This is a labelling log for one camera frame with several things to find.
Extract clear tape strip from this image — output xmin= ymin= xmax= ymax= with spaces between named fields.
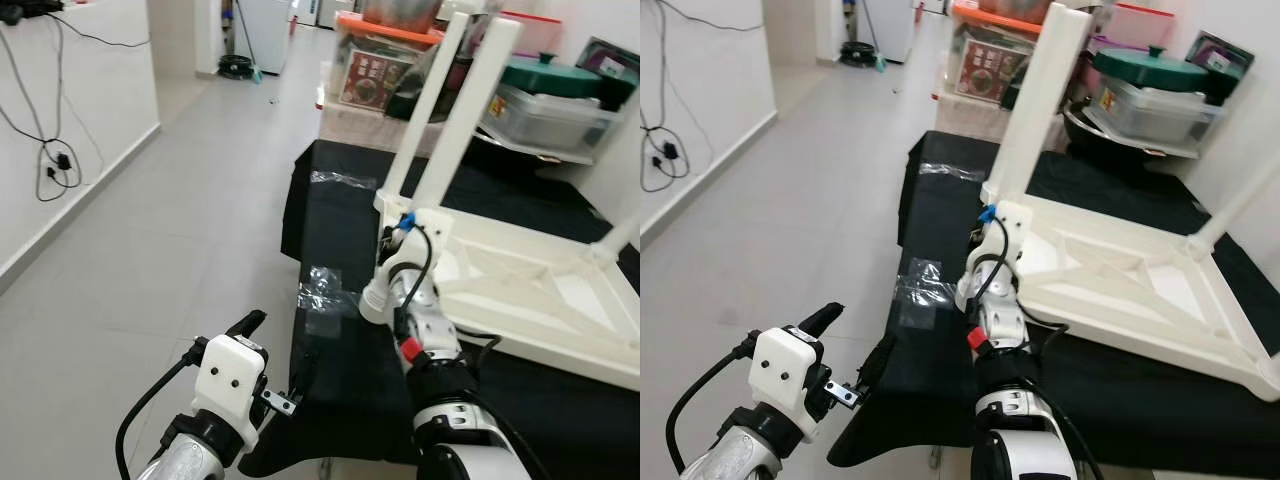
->
xmin=310 ymin=170 xmax=379 ymax=191
xmin=918 ymin=162 xmax=986 ymax=183

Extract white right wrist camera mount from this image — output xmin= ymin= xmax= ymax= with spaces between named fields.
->
xmin=960 ymin=200 xmax=1033 ymax=311
xmin=395 ymin=207 xmax=453 ymax=291

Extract white plastic children table top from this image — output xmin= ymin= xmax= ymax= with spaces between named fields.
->
xmin=980 ymin=185 xmax=1280 ymax=401
xmin=358 ymin=190 xmax=641 ymax=391

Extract black power strip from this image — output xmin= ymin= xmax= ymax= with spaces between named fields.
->
xmin=0 ymin=0 xmax=61 ymax=26

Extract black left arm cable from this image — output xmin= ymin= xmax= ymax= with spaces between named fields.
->
xmin=665 ymin=335 xmax=761 ymax=476
xmin=115 ymin=340 xmax=206 ymax=480

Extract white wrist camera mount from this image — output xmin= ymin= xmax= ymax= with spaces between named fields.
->
xmin=395 ymin=207 xmax=453 ymax=291
xmin=960 ymin=200 xmax=1033 ymax=311
xmin=748 ymin=327 xmax=826 ymax=441
xmin=192 ymin=335 xmax=269 ymax=446

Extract red printed cardboard box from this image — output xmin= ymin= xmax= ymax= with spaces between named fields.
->
xmin=338 ymin=48 xmax=411 ymax=111
xmin=955 ymin=35 xmax=1031 ymax=101

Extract white fridge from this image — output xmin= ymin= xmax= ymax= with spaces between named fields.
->
xmin=240 ymin=0 xmax=296 ymax=73
xmin=865 ymin=0 xmax=916 ymax=63

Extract clear tape cross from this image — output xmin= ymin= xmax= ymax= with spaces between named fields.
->
xmin=298 ymin=265 xmax=361 ymax=336
xmin=895 ymin=258 xmax=961 ymax=331

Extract orange bin lid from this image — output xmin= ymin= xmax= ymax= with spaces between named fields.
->
xmin=950 ymin=0 xmax=1051 ymax=36
xmin=335 ymin=10 xmax=446 ymax=46

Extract mop with blue head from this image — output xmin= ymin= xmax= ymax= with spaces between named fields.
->
xmin=860 ymin=0 xmax=886 ymax=71
xmin=235 ymin=0 xmax=263 ymax=81

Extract clear plastic storage bin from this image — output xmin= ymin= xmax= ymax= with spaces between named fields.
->
xmin=1095 ymin=75 xmax=1226 ymax=146
xmin=480 ymin=85 xmax=621 ymax=151

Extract beige cloth covered shelf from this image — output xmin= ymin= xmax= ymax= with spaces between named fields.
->
xmin=935 ymin=95 xmax=1011 ymax=141
xmin=320 ymin=100 xmax=411 ymax=151

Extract black wall cable with charger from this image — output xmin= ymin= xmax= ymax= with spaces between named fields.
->
xmin=0 ymin=5 xmax=151 ymax=201
xmin=640 ymin=0 xmax=776 ymax=193

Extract purple printed box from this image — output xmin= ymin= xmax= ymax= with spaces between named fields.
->
xmin=580 ymin=38 xmax=641 ymax=101
xmin=1195 ymin=30 xmax=1256 ymax=106

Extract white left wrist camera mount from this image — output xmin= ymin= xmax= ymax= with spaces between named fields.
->
xmin=748 ymin=327 xmax=826 ymax=441
xmin=192 ymin=335 xmax=269 ymax=446

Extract black plastic bag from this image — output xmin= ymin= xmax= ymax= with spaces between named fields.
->
xmin=1000 ymin=30 xmax=1101 ymax=116
xmin=385 ymin=40 xmax=471 ymax=123

